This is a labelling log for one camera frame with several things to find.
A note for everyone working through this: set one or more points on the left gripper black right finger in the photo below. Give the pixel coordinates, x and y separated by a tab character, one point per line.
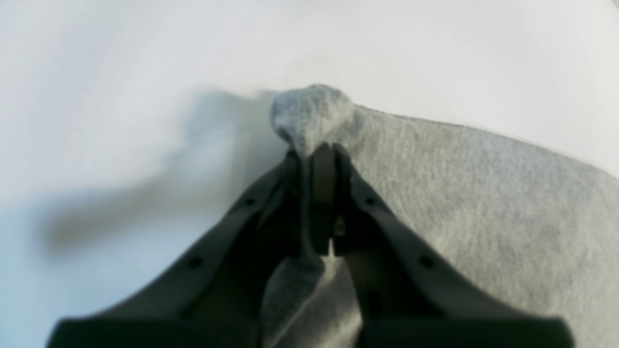
409	295

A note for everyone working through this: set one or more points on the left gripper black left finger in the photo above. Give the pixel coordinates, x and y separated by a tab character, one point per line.
211	296

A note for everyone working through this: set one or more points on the grey T-shirt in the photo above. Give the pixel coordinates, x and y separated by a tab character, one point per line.
531	227

